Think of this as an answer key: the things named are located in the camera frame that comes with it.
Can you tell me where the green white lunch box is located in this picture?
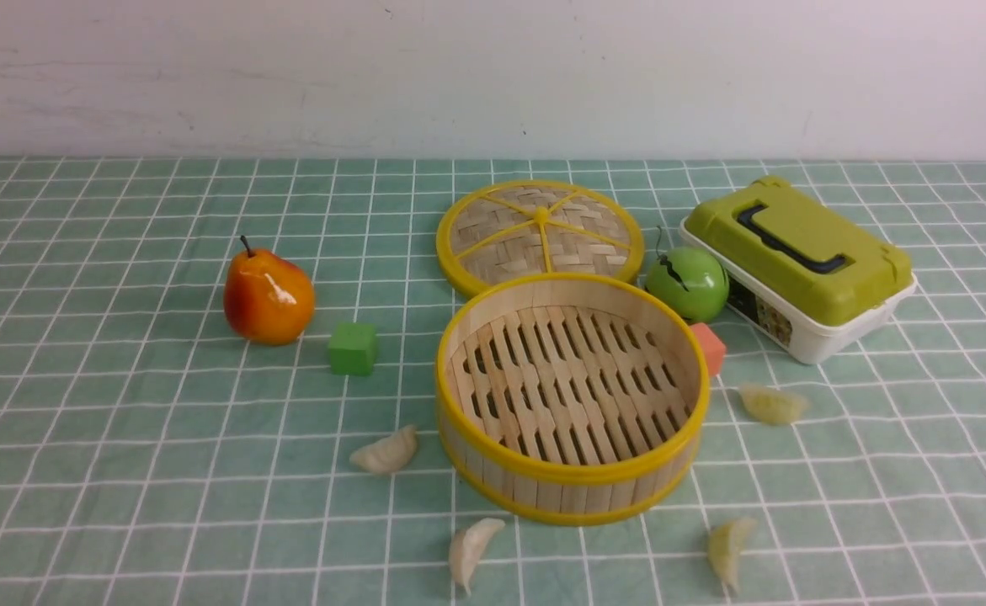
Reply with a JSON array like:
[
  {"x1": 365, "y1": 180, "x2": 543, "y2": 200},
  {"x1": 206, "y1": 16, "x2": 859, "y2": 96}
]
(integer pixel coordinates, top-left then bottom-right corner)
[{"x1": 679, "y1": 175, "x2": 919, "y2": 365}]

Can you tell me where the white dumpling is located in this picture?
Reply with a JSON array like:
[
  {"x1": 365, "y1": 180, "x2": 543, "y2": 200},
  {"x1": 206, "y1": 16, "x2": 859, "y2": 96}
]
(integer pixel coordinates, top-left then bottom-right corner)
[
  {"x1": 449, "y1": 518, "x2": 507, "y2": 596},
  {"x1": 349, "y1": 423, "x2": 418, "y2": 476}
]

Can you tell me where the white dumpling front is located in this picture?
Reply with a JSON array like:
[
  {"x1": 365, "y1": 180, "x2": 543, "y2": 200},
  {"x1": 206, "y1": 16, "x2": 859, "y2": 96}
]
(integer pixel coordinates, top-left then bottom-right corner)
[{"x1": 449, "y1": 518, "x2": 507, "y2": 596}]

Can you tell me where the orange cube block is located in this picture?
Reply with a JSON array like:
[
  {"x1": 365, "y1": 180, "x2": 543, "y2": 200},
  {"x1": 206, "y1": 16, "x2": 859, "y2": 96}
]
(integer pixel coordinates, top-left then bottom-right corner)
[{"x1": 691, "y1": 322, "x2": 727, "y2": 377}]

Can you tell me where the bamboo steamer tray yellow rim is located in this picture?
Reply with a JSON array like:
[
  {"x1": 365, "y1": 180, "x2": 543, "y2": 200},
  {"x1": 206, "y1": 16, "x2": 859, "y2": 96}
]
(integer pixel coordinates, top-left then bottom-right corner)
[{"x1": 434, "y1": 274, "x2": 711, "y2": 526}]

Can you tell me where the yellowish dumpling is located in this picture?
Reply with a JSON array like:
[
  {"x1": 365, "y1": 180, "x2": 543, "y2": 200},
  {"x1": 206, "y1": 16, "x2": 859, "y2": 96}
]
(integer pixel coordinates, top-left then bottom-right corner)
[
  {"x1": 738, "y1": 383, "x2": 811, "y2": 426},
  {"x1": 706, "y1": 517, "x2": 758, "y2": 594}
]

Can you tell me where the green toy apple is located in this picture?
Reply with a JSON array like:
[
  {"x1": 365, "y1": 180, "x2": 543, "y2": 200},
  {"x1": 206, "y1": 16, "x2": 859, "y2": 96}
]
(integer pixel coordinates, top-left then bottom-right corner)
[{"x1": 642, "y1": 226, "x2": 730, "y2": 323}]

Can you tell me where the woven bamboo steamer lid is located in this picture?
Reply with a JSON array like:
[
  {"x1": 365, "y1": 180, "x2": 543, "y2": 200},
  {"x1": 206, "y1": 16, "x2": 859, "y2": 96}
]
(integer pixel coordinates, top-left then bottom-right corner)
[{"x1": 435, "y1": 179, "x2": 644, "y2": 298}]

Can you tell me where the orange red toy pear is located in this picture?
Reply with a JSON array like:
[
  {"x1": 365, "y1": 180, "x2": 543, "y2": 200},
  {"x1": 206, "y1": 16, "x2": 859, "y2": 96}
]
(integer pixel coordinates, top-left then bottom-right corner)
[{"x1": 223, "y1": 235, "x2": 316, "y2": 346}]

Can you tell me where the green cube block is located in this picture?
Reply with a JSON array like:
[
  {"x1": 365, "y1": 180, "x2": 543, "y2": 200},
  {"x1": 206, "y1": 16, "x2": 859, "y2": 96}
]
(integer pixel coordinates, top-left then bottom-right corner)
[{"x1": 328, "y1": 322, "x2": 378, "y2": 376}]

